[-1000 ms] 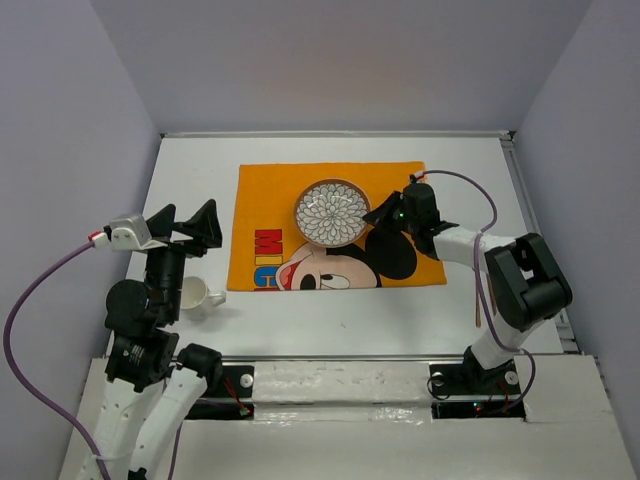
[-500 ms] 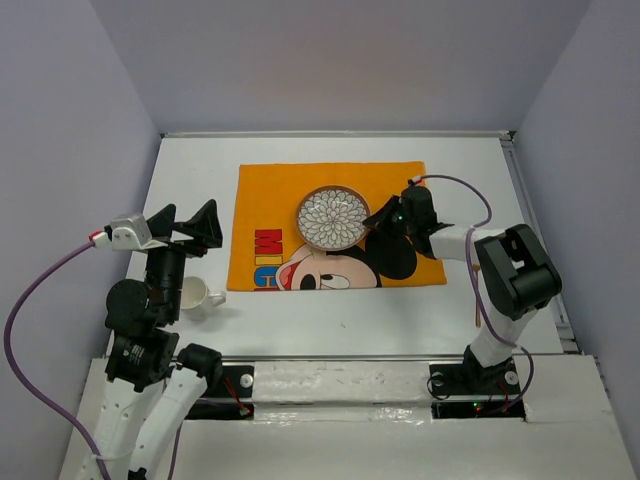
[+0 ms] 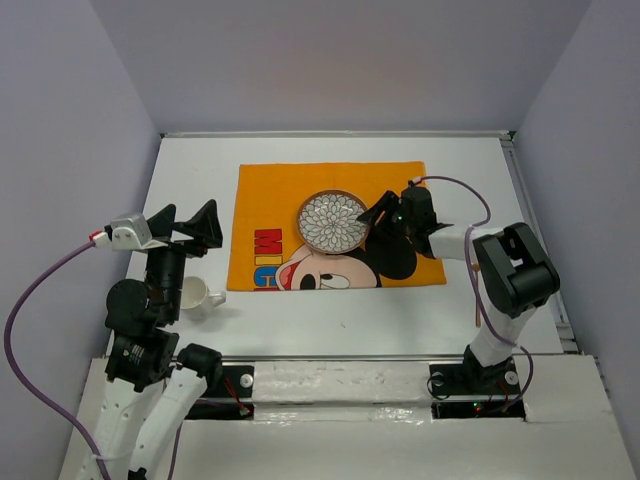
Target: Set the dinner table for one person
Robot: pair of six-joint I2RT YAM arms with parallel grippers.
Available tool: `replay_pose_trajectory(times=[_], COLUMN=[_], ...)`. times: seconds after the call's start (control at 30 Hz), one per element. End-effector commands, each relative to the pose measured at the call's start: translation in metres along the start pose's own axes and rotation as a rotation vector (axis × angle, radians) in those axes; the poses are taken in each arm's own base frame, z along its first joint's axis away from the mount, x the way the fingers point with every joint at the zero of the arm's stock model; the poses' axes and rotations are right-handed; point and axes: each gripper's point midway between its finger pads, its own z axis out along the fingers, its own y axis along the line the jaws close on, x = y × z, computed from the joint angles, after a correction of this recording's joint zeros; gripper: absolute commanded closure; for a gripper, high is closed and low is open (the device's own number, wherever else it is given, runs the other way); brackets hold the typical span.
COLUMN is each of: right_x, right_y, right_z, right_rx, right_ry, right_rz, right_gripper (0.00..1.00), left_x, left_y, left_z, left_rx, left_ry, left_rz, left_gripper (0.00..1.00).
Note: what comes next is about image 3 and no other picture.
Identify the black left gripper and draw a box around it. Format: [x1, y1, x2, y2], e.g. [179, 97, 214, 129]
[146, 196, 224, 319]

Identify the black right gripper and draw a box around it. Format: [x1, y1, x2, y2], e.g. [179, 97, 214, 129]
[355, 189, 416, 242]

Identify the floral patterned plate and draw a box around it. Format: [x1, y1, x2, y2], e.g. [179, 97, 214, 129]
[296, 190, 369, 255]

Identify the white mug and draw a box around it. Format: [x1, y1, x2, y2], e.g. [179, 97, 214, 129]
[180, 276, 226, 321]

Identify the copper knife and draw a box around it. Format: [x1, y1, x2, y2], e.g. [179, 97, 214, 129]
[471, 263, 483, 328]

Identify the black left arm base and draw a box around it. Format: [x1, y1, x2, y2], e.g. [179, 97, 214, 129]
[186, 364, 255, 421]

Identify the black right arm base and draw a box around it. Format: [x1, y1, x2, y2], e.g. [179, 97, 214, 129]
[426, 360, 526, 420]

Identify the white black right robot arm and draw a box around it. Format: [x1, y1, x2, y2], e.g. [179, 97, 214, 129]
[253, 179, 560, 393]

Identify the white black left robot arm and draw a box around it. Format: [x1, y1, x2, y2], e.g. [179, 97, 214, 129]
[77, 200, 223, 479]

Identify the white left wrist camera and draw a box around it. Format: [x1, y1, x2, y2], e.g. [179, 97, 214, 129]
[89, 213, 167, 252]

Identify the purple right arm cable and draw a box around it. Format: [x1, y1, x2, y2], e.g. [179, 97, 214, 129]
[409, 175, 535, 416]

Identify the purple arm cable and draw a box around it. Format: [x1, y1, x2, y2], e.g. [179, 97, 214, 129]
[409, 175, 535, 416]
[3, 239, 184, 480]

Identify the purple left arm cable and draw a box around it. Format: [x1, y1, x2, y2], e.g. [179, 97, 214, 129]
[3, 239, 184, 480]

